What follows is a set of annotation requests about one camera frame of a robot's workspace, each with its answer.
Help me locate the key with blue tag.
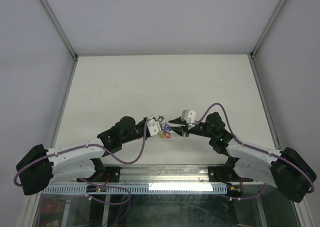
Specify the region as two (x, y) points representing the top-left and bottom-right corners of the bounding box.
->
(164, 123), (171, 132)

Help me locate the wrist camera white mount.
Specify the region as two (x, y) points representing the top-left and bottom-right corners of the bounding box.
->
(146, 117), (162, 137)
(180, 109), (196, 127)

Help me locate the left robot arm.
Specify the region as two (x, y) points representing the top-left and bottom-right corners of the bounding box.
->
(13, 116), (164, 196)

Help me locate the large keyring with yellow grip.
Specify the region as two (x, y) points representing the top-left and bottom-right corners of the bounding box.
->
(157, 115), (171, 139)

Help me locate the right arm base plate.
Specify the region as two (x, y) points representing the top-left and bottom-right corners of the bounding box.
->
(207, 166), (228, 183)

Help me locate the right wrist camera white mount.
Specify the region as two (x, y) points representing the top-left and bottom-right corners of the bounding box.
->
(180, 109), (196, 127)

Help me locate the left aluminium frame post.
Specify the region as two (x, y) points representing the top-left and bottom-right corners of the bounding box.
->
(38, 0), (78, 60)

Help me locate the slotted white cable duct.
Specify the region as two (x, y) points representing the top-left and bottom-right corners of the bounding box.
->
(42, 182), (228, 195)

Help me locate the aluminium mounting rail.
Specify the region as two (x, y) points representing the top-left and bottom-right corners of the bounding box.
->
(105, 164), (222, 184)

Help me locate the right aluminium frame post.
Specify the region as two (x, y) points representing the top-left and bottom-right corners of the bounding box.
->
(250, 0), (288, 59)

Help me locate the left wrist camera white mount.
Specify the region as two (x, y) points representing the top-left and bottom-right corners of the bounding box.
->
(146, 117), (162, 137)

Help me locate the aluminium frame post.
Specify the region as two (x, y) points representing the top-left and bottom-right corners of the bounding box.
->
(38, 0), (78, 60)
(250, 0), (288, 59)

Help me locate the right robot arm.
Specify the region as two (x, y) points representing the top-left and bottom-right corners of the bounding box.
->
(169, 110), (317, 203)

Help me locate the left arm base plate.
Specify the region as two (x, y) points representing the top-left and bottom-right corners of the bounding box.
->
(99, 166), (122, 184)

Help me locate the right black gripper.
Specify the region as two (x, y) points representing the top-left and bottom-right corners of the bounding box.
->
(166, 116), (215, 139)

